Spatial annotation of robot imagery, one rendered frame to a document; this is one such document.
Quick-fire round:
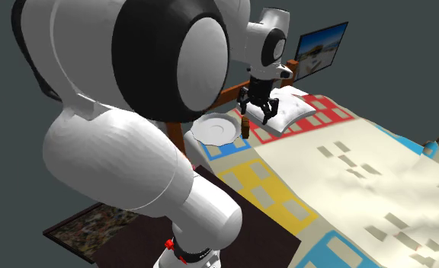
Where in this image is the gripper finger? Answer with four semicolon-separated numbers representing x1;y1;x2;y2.
259;97;280;126
237;86;256;115

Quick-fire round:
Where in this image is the white pillow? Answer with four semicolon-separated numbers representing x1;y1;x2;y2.
245;86;317;137

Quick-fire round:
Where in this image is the mottled framed picture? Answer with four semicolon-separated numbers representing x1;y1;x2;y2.
42;201;143;265

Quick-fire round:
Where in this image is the landscape wall picture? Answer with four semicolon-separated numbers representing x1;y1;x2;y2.
293;21;350;83

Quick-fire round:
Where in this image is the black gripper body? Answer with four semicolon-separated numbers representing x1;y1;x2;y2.
246;75;277;106

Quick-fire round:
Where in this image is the small brown block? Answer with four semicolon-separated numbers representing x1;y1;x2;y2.
241;116;252;140

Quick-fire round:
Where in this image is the white plate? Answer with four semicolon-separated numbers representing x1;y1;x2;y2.
189;112;241;147

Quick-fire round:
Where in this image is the wooden bed with patterned quilt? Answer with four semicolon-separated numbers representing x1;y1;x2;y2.
165;58;439;268

